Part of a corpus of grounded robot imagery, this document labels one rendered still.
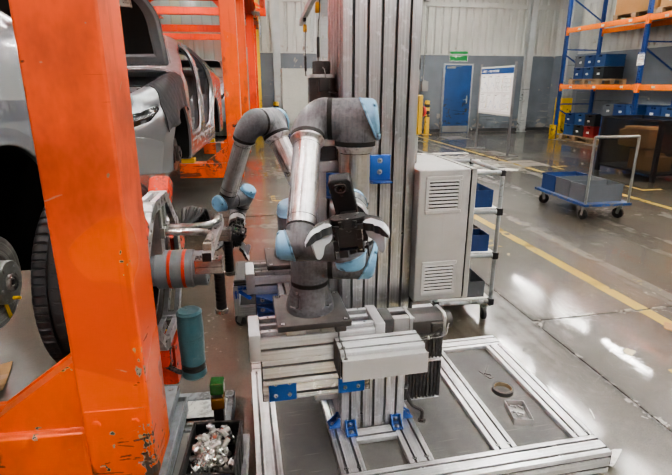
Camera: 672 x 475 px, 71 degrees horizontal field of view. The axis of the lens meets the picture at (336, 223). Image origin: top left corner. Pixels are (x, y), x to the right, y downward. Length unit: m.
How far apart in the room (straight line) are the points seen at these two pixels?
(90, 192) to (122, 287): 0.22
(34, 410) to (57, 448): 0.11
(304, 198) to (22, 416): 0.87
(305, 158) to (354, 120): 0.17
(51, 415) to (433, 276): 1.18
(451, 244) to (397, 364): 0.47
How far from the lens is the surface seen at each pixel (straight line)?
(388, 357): 1.46
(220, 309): 1.68
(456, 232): 1.68
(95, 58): 1.10
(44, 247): 1.63
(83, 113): 1.11
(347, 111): 1.32
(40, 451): 1.48
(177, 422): 2.25
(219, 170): 5.35
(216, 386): 1.51
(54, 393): 1.40
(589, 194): 6.15
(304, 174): 1.23
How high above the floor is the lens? 1.50
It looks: 16 degrees down
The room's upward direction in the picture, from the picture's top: straight up
